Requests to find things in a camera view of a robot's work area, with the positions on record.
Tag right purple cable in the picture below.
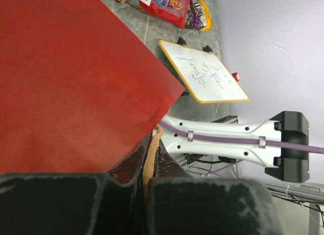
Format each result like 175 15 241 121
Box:
160 121 324 155

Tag small whiteboard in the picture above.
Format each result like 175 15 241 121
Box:
159 40 249 104

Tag red paper bag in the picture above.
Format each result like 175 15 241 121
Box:
0 0 187 195

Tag red emergency stop button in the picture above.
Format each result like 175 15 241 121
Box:
231 72 240 82

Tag red candy bag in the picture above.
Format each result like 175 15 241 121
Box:
115 0 189 29

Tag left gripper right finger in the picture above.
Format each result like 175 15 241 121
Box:
146 145 281 234

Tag yellow snack pack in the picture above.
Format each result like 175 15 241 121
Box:
200 0 212 31

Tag brown purple chocolate pack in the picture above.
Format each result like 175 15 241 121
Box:
184 0 207 30

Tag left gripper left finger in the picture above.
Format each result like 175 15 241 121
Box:
1 141 147 234

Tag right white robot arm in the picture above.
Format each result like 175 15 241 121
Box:
160 111 310 183

